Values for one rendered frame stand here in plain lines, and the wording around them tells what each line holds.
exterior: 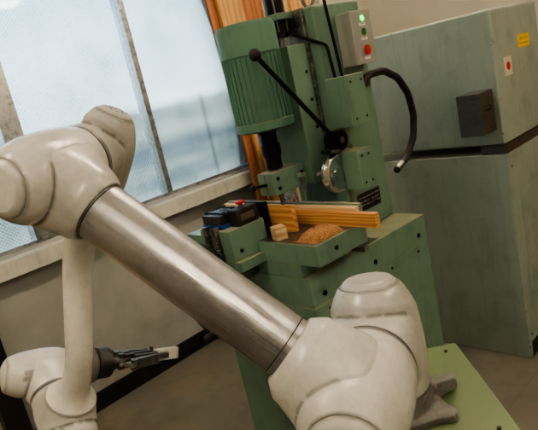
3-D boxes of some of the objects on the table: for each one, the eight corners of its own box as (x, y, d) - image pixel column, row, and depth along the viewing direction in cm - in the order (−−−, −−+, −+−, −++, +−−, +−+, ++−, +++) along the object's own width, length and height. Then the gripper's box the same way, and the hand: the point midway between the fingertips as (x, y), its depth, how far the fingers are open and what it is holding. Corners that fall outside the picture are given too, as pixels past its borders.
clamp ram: (236, 235, 173) (229, 207, 171) (254, 227, 178) (247, 200, 176) (254, 237, 166) (248, 208, 164) (272, 229, 171) (266, 200, 169)
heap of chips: (294, 242, 155) (291, 232, 154) (324, 227, 162) (322, 217, 162) (316, 244, 148) (314, 234, 148) (346, 229, 156) (344, 218, 155)
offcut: (283, 235, 163) (280, 223, 162) (288, 238, 159) (285, 225, 159) (272, 239, 162) (269, 226, 161) (277, 241, 158) (274, 229, 158)
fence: (230, 216, 204) (226, 201, 202) (233, 214, 205) (230, 200, 203) (361, 222, 159) (358, 203, 158) (365, 220, 160) (361, 201, 159)
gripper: (106, 354, 133) (191, 343, 148) (83, 343, 142) (165, 334, 158) (104, 386, 133) (190, 371, 148) (81, 373, 142) (163, 360, 158)
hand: (166, 353), depth 151 cm, fingers closed
